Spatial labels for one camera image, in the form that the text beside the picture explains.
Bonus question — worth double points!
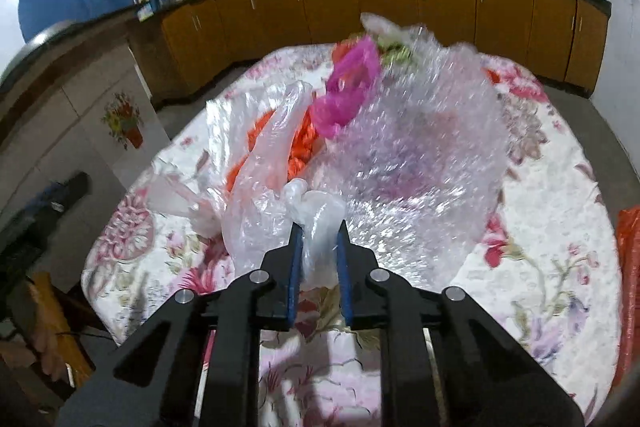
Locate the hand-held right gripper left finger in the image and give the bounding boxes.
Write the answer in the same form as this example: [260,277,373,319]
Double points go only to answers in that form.
[55,223,306,427]

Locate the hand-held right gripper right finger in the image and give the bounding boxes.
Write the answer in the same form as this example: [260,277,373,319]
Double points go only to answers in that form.
[336,219,586,427]

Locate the translucent plastic bag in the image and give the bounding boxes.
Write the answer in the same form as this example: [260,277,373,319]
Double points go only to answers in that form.
[220,81,353,290]

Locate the red plastic bag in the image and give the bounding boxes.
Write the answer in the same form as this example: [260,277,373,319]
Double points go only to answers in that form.
[227,107,328,195]

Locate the clear bubble wrap bag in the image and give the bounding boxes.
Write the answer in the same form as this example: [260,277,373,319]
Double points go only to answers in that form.
[320,12,511,288]

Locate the trash bin with red liner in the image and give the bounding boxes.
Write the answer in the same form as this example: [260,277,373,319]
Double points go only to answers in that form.
[617,207,640,388]

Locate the wooden chair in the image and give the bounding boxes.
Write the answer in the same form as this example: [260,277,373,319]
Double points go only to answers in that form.
[0,272,96,388]

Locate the white cabinet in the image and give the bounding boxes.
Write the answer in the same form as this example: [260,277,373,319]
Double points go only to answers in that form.
[0,14,173,228]

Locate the flower sticker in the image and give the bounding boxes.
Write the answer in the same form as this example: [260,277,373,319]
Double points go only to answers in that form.
[101,92,146,150]

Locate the white plastic bag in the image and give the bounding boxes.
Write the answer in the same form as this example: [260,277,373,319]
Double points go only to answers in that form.
[147,172,223,238]

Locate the metal basin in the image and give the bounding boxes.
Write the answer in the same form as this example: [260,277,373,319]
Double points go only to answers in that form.
[0,21,83,82]

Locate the pink plastic bag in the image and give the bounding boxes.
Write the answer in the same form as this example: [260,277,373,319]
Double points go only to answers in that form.
[311,36,383,140]

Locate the floral tablecloth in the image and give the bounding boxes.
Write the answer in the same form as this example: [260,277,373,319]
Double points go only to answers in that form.
[80,44,623,427]

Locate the orange base cabinets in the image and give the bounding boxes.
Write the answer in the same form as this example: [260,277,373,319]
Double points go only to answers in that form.
[127,0,611,108]

